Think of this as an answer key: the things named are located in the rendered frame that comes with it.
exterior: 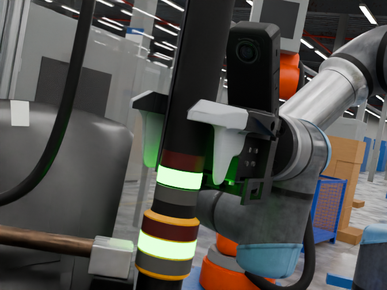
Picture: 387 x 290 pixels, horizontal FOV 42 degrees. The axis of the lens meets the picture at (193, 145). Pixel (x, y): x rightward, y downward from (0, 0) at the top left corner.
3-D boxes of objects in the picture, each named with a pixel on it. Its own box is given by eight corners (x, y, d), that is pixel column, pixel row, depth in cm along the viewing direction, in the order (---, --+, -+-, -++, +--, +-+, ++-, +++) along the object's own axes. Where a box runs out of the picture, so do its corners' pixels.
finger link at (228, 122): (215, 193, 33) (246, 185, 42) (234, 103, 33) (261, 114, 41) (171, 182, 34) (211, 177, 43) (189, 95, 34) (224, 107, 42)
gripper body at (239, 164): (243, 206, 41) (289, 200, 52) (264, 103, 41) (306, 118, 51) (165, 185, 45) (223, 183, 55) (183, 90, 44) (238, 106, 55)
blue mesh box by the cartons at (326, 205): (247, 235, 702) (260, 165, 697) (282, 227, 808) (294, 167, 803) (306, 253, 655) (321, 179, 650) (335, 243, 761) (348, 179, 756)
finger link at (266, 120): (264, 134, 37) (282, 138, 45) (268, 113, 37) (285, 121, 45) (203, 122, 38) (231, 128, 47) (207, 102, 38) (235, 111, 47)
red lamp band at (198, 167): (160, 166, 37) (163, 149, 37) (158, 161, 40) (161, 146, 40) (205, 174, 37) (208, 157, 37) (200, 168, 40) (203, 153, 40)
